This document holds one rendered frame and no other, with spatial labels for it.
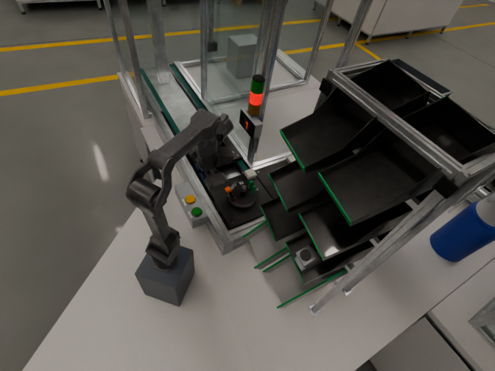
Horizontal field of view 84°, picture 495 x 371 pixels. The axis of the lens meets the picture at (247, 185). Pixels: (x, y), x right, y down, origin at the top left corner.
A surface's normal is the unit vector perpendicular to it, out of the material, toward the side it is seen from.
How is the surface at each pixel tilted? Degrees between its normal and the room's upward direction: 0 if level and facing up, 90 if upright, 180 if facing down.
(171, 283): 0
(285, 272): 45
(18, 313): 0
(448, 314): 0
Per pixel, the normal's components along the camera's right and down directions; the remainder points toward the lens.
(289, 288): -0.58, -0.31
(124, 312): 0.12, -0.63
